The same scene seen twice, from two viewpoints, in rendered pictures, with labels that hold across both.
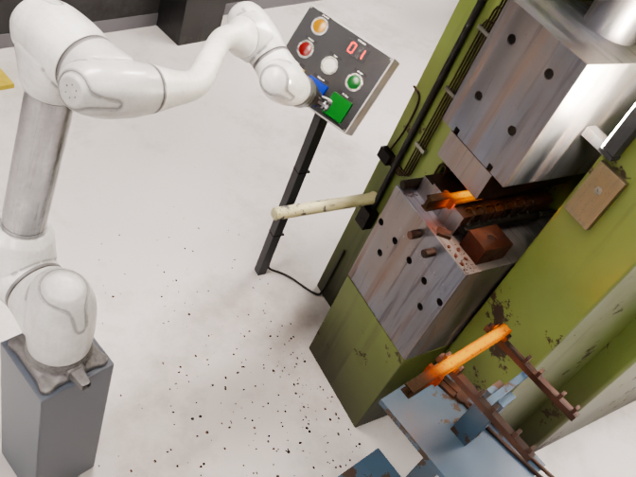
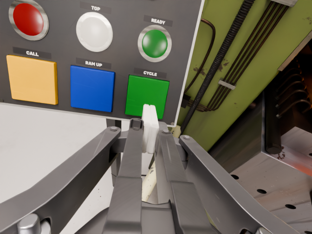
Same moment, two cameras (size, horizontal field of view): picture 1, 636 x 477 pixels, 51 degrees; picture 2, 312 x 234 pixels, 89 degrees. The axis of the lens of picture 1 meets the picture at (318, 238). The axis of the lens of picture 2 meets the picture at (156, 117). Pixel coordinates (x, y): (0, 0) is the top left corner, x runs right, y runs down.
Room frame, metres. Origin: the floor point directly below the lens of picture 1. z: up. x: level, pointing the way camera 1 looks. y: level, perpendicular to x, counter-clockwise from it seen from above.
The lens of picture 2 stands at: (1.65, 0.20, 1.22)
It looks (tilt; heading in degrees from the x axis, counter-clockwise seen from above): 49 degrees down; 332
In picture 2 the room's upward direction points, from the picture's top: 15 degrees clockwise
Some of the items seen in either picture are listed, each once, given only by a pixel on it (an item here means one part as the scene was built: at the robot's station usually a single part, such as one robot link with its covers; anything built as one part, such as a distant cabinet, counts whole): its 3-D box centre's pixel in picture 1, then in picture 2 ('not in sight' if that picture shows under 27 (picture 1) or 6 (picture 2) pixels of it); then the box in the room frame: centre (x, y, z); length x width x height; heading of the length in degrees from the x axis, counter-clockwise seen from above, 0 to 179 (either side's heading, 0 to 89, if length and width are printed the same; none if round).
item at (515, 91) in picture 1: (565, 100); not in sight; (1.82, -0.47, 1.36); 0.42 x 0.39 x 0.40; 137
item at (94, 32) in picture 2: (329, 65); (94, 32); (1.94, 0.20, 1.09); 0.05 x 0.03 x 0.04; 47
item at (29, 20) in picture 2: (305, 48); (29, 20); (1.97, 0.30, 1.09); 0.05 x 0.03 x 0.04; 47
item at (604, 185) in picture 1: (594, 195); not in sight; (1.57, -0.61, 1.27); 0.09 x 0.02 x 0.17; 47
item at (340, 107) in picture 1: (337, 107); (146, 97); (1.86, 0.12, 1.01); 0.07 x 0.05 x 0.07; 72
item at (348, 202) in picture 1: (326, 205); (157, 166); (1.86, 0.02, 0.62); 0.44 x 0.05 x 0.05; 137
